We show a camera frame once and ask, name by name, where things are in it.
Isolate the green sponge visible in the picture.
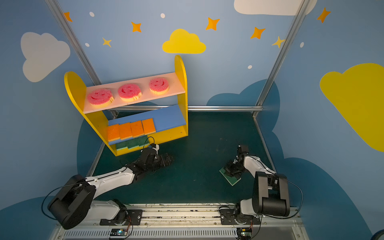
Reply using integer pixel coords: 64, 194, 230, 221
116, 141, 129, 151
220, 168, 241, 186
138, 136, 150, 148
126, 138, 139, 150

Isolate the orange sponge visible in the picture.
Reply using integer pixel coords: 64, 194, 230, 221
130, 121, 144, 138
119, 123, 133, 140
142, 118, 156, 135
107, 124, 121, 142

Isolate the pink smiley sponge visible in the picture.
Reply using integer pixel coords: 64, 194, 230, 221
87, 89, 115, 109
118, 84, 142, 102
149, 78, 170, 95

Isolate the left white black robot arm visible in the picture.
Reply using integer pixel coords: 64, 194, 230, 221
42, 144, 174, 230

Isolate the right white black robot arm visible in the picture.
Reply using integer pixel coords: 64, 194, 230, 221
220, 145, 290, 218

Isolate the yellow shelf with pink and blue boards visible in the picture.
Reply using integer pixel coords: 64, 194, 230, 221
64, 55, 189, 156

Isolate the back aluminium floor bar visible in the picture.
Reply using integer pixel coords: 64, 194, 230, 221
114, 105, 263, 112

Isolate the right small circuit board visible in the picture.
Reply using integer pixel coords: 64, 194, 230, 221
237, 228, 253, 240

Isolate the small circuit board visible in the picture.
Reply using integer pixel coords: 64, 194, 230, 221
110, 229, 129, 239
237, 228, 253, 240

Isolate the left small circuit board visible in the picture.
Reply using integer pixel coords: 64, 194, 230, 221
110, 229, 129, 239

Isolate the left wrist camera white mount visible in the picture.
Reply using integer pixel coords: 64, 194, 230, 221
149, 143, 160, 152

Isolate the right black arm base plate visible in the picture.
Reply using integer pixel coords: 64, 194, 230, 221
218, 207, 261, 226

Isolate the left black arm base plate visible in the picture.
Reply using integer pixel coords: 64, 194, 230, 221
100, 209, 143, 226

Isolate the aluminium rail frame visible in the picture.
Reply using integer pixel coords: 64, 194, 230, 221
50, 203, 309, 240

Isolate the left aluminium corner post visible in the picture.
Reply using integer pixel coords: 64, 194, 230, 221
45, 0, 102, 86

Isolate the aluminium corner post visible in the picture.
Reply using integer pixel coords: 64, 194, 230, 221
252, 0, 311, 120
45, 0, 102, 86

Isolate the right aluminium corner post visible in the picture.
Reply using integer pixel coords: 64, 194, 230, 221
252, 0, 311, 120

